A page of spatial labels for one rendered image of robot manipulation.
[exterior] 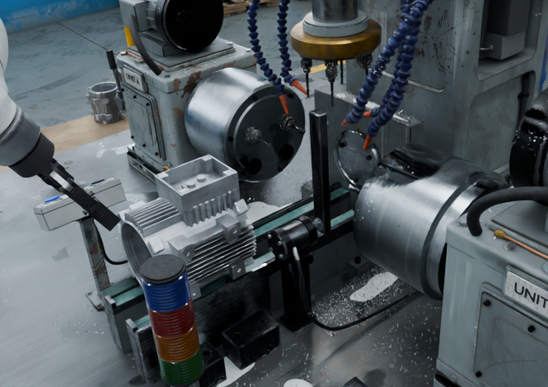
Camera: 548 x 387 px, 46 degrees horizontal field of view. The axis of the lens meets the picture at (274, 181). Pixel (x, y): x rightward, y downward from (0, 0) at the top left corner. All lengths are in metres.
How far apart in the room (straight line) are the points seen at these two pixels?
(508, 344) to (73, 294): 0.95
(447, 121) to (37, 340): 0.98
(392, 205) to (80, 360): 0.69
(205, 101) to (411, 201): 0.64
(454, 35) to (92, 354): 0.96
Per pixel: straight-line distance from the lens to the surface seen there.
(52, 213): 1.36
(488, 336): 1.06
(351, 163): 1.51
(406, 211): 1.13
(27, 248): 1.77
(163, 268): 0.86
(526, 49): 1.58
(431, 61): 1.43
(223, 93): 1.55
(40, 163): 1.10
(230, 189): 1.21
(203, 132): 1.57
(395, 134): 1.38
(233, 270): 1.24
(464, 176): 1.14
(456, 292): 1.08
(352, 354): 1.31
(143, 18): 1.76
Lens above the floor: 1.73
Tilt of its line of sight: 30 degrees down
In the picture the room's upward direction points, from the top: 5 degrees counter-clockwise
